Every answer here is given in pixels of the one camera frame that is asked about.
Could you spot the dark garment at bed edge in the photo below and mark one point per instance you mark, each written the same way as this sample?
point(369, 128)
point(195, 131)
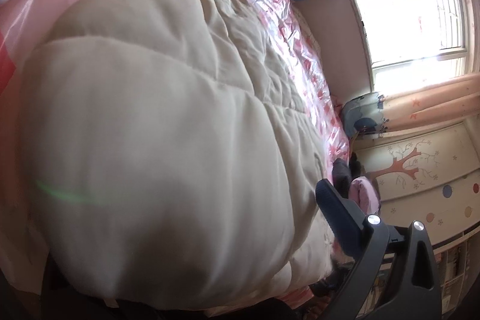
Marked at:
point(344, 172)

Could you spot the red checkered plastic bed cover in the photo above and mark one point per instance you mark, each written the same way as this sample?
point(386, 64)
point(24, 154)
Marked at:
point(26, 23)

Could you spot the cream quilted jacket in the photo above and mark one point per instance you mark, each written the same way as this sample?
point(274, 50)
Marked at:
point(169, 158)

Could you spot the tree decorated wardrobe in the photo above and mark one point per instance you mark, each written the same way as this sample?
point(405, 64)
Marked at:
point(432, 177)

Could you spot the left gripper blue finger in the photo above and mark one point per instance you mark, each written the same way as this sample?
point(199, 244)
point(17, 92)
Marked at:
point(343, 216)

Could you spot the window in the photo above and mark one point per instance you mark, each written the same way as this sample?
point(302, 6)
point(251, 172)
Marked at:
point(412, 44)

